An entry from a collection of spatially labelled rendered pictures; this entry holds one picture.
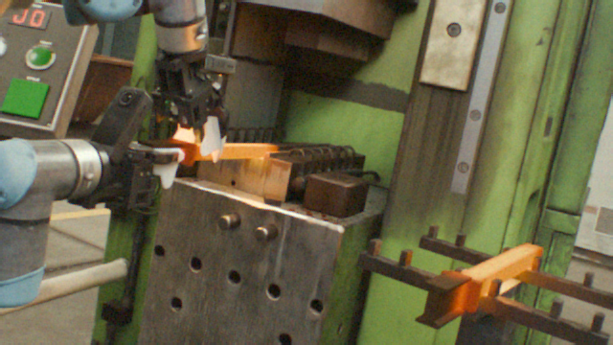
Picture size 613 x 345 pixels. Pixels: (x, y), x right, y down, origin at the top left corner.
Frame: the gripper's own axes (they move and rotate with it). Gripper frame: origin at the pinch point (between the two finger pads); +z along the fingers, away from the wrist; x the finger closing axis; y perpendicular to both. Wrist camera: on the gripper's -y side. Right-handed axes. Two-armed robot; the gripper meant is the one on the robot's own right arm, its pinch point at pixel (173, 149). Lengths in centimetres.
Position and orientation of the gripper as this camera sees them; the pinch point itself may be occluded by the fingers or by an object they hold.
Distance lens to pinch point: 107.8
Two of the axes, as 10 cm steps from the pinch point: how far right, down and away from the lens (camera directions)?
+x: 8.9, 2.3, -3.8
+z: 4.0, -0.5, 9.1
